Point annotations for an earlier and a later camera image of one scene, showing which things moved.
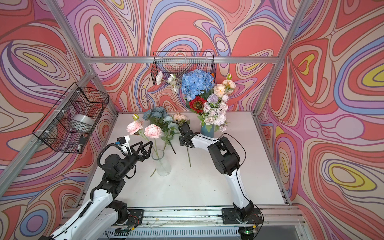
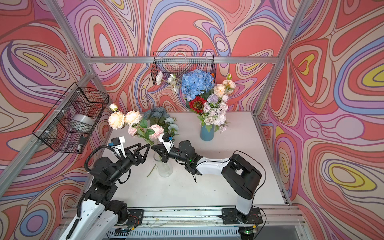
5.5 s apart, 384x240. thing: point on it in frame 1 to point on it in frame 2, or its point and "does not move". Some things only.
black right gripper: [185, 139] to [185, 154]
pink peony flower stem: [152, 132] does not move
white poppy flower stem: [171, 80] does not move
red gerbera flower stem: [197, 104] does not move
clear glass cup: [164, 167] does not move
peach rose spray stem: [181, 118] to [118, 120]
